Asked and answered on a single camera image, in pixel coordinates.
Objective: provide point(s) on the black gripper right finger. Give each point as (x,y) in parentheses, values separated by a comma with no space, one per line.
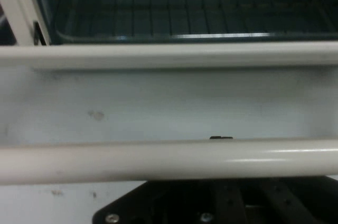
(287,204)

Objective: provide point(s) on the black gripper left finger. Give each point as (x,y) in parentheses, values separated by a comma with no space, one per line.
(230,203)

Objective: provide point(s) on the cream glass oven door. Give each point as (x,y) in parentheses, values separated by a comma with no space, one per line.
(158,160)

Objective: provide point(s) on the cream toaster oven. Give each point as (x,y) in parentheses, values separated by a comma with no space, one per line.
(22,10)

